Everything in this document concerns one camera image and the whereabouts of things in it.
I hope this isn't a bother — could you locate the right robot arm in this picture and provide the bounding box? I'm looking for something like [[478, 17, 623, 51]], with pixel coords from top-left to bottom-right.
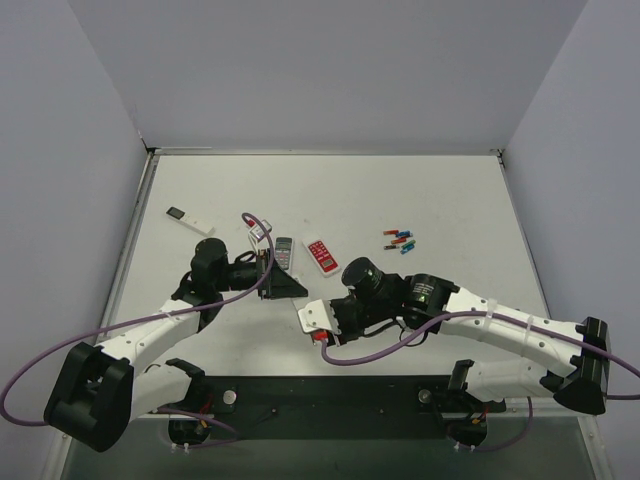
[[323, 257, 610, 416]]

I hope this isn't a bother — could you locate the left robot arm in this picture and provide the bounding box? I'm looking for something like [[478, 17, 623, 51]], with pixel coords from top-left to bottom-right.
[[44, 238, 308, 452]]

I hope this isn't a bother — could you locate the grey white remote control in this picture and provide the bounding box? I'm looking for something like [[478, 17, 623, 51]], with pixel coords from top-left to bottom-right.
[[275, 237, 294, 272]]

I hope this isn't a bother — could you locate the red white remote control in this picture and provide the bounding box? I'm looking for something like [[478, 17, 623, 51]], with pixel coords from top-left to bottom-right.
[[302, 236, 341, 278]]

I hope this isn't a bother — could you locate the white remote black tip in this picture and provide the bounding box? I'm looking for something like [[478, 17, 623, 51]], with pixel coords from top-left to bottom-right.
[[166, 206, 215, 238]]

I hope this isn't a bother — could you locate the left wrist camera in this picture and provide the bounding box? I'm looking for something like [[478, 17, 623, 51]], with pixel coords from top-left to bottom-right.
[[247, 219, 272, 251]]

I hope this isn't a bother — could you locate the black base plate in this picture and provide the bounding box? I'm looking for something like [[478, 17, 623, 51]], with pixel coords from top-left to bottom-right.
[[174, 375, 506, 440]]

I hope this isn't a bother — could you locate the aluminium frame rail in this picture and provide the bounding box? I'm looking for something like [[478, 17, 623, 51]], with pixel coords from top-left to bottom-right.
[[141, 398, 576, 418]]

